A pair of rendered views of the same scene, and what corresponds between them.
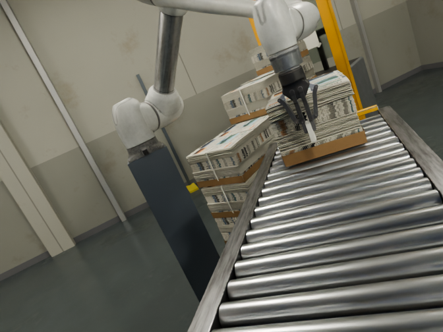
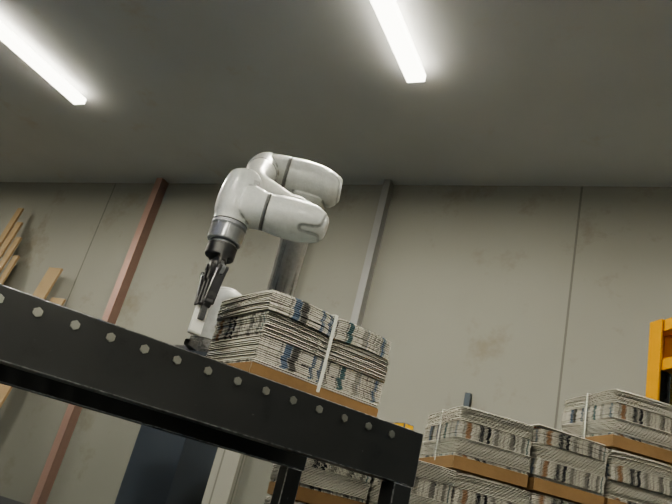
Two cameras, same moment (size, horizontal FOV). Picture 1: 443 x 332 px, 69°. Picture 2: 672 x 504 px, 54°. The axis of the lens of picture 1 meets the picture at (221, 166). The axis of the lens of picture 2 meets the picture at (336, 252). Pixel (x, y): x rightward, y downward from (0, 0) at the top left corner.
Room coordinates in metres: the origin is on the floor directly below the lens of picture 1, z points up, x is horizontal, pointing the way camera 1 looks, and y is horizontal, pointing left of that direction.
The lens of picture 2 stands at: (-0.07, -1.50, 0.57)
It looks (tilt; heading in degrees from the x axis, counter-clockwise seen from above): 22 degrees up; 39
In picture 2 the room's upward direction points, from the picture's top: 15 degrees clockwise
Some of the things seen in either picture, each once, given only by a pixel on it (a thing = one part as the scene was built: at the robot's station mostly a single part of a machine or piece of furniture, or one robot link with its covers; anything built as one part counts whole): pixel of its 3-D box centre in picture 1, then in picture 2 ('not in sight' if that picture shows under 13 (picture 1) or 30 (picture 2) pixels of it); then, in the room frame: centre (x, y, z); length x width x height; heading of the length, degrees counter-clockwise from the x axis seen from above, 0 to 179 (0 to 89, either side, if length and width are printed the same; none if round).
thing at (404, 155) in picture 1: (330, 178); not in sight; (0.93, -0.30, 0.77); 0.47 x 0.05 x 0.05; 67
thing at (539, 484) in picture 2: not in sight; (541, 492); (2.59, -0.63, 0.86); 0.38 x 0.29 x 0.04; 48
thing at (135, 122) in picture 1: (132, 120); (221, 316); (1.60, 0.31, 1.17); 0.18 x 0.16 x 0.22; 132
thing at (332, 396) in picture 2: not in sight; (320, 408); (1.33, -0.45, 0.83); 0.29 x 0.16 x 0.04; 70
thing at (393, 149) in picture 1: (329, 170); not in sight; (0.99, -0.32, 0.77); 0.47 x 0.05 x 0.05; 67
